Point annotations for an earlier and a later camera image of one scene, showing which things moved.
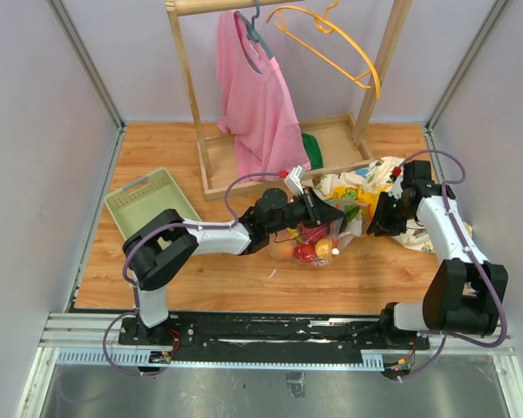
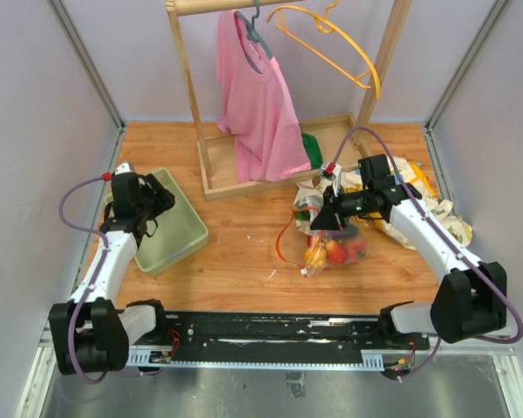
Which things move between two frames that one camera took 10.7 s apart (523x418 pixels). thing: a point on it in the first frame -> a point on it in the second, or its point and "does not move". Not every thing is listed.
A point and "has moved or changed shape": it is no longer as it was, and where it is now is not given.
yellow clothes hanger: [325, 25] does not move
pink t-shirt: [257, 107] does not move
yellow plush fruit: [323, 248] -> [315, 256]
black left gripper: [319, 212] -> [163, 199]
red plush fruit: [304, 252] -> [356, 249]
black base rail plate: [264, 333] does not move
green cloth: [313, 149] does not move
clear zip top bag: [318, 245] has moved or changed shape
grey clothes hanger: [252, 34] does not move
